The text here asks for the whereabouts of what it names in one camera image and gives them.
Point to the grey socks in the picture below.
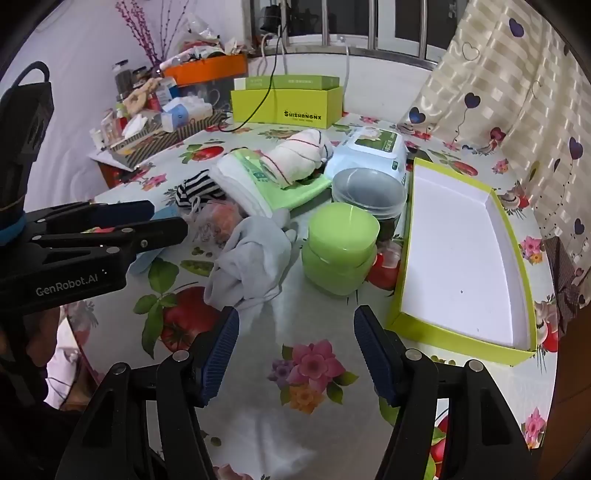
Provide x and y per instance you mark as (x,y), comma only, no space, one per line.
(256,258)

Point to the black power adapter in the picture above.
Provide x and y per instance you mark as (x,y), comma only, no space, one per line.
(270,16)

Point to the green rabbit towel roll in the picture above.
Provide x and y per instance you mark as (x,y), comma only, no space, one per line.
(339,258)

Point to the clear plastic bowls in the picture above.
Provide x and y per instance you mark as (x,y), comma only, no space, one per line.
(364,189)

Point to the white blue medicine box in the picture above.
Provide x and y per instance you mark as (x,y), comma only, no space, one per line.
(166,90)

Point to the cream heart print curtain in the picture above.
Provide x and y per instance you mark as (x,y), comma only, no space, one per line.
(508,92)

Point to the purple flower branches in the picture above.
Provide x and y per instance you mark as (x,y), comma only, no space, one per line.
(143,27)

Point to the clear plastic storage box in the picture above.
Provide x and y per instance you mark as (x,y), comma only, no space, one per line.
(203,92)

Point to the wet wipes pack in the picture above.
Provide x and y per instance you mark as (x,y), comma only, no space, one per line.
(369,152)

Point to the green cloth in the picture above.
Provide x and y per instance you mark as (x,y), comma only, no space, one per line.
(304,189)

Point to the orange bin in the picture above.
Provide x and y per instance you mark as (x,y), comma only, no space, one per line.
(207,69)

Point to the flat light green box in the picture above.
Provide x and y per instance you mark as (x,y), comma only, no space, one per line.
(300,82)

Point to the pile of plastic packaging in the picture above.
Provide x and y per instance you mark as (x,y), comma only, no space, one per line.
(207,37)

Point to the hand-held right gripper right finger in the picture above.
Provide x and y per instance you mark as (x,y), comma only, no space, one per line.
(376,360)

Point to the lime green cardboard box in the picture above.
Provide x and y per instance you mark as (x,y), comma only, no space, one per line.
(286,115)

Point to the dark patterned cloth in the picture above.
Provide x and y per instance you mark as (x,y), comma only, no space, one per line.
(568,277)

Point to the blue white tissue pack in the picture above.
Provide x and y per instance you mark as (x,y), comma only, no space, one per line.
(180,113)

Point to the metal window grille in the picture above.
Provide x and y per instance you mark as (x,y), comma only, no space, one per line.
(369,23)

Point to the beige braided plush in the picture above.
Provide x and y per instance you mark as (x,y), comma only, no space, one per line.
(138,94)

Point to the white paper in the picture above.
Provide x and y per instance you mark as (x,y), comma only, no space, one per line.
(111,159)

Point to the lime green box tray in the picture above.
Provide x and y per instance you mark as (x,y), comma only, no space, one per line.
(461,258)

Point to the light blue cloth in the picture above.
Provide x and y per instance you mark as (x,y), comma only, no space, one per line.
(145,265)

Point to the floral plastic tablecloth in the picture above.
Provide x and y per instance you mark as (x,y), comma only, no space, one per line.
(300,323)

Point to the pink mesh bag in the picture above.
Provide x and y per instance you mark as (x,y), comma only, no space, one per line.
(217,221)

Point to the dark glass jar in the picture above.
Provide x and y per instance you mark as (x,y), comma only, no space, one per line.
(122,76)

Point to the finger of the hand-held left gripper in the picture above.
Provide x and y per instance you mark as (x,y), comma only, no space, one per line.
(157,233)
(124,212)

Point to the white tissue sheet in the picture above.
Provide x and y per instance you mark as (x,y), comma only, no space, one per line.
(134,124)

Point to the white fluffy sock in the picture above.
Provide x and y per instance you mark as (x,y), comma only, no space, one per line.
(235,184)

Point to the white red-striped sock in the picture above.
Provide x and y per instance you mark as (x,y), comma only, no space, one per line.
(295,157)

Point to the striped cardboard box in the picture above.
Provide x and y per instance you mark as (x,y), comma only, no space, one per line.
(184,131)

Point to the black white striped sock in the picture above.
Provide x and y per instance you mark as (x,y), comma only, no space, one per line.
(198,187)

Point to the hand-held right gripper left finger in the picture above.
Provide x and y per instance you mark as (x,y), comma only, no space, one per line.
(220,360)

